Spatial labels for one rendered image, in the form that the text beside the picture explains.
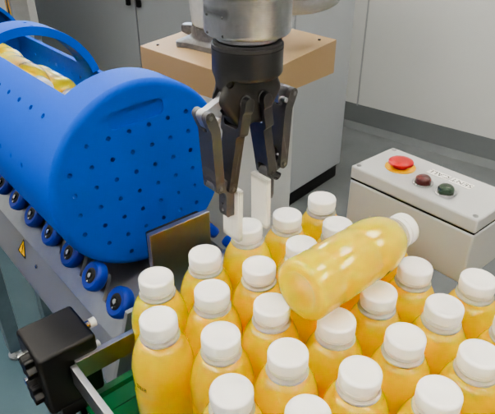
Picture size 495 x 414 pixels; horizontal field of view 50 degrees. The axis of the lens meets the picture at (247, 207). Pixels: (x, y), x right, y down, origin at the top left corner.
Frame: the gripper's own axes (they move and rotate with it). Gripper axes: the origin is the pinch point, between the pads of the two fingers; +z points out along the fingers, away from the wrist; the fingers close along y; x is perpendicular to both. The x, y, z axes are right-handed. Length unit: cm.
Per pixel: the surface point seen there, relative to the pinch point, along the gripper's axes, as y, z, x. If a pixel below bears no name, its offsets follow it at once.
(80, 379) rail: 23.7, 13.6, -0.8
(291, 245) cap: -2.2, 3.7, 5.6
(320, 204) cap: -12.1, 3.8, 1.3
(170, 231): 4.7, 6.9, -10.6
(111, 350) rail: 18.6, 14.5, -3.4
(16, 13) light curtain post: -28, 5, -158
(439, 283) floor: -142, 112, -40
